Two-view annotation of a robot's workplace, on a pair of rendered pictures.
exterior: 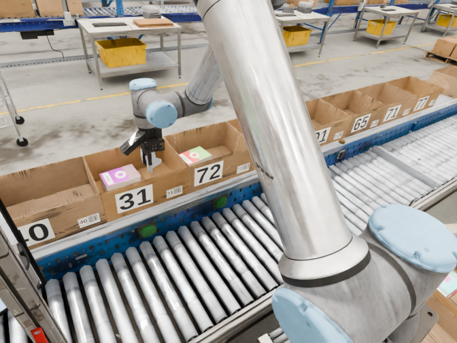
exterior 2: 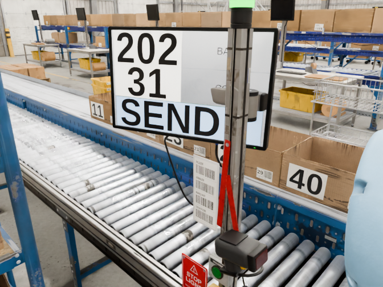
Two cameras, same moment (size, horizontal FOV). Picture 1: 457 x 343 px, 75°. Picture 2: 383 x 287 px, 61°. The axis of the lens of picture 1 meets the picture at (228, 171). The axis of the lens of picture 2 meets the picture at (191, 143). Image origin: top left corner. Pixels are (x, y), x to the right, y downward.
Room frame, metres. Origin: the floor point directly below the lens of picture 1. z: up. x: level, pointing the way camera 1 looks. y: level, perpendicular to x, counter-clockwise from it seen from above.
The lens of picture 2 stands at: (0.03, -0.35, 1.57)
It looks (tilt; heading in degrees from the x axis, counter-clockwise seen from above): 21 degrees down; 80
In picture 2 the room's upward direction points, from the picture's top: straight up
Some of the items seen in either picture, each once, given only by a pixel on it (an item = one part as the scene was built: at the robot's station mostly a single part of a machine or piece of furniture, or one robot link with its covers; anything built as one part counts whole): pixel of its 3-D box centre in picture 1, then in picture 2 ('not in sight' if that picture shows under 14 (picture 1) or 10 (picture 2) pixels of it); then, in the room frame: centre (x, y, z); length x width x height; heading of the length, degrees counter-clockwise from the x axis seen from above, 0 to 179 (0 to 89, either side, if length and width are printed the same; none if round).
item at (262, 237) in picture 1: (262, 237); not in sight; (0.98, -0.20, 0.72); 0.52 x 0.05 x 0.05; 37
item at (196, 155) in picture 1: (193, 160); not in sight; (1.29, 0.19, 0.92); 0.16 x 0.11 x 0.07; 135
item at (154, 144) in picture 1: (149, 137); not in sight; (0.98, 0.32, 1.25); 0.09 x 0.08 x 0.12; 127
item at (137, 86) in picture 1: (144, 97); not in sight; (0.97, 0.32, 1.42); 0.10 x 0.09 x 0.12; 37
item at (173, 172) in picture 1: (137, 175); not in sight; (1.07, 0.43, 0.96); 0.39 x 0.29 x 0.17; 127
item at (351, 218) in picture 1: (332, 203); not in sight; (1.29, -0.62, 0.72); 0.52 x 0.05 x 0.05; 37
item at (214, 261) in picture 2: not in sight; (220, 269); (0.22, 0.31, 0.95); 0.07 x 0.03 x 0.07; 127
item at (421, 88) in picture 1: (409, 94); not in sight; (2.47, -1.45, 0.96); 0.39 x 0.29 x 0.17; 127
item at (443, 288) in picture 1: (438, 278); not in sight; (0.81, -0.98, 0.78); 0.19 x 0.14 x 0.02; 123
